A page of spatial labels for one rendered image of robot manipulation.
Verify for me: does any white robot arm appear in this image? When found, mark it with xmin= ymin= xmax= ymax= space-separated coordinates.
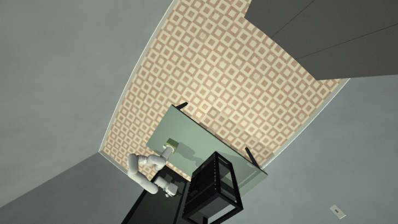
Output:
xmin=126 ymin=145 xmax=174 ymax=194

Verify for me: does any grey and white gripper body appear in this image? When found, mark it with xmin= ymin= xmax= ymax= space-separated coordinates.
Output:
xmin=165 ymin=182 xmax=178 ymax=196

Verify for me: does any black open-frame rack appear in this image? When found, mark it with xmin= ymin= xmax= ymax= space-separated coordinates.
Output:
xmin=182 ymin=151 xmax=243 ymax=224

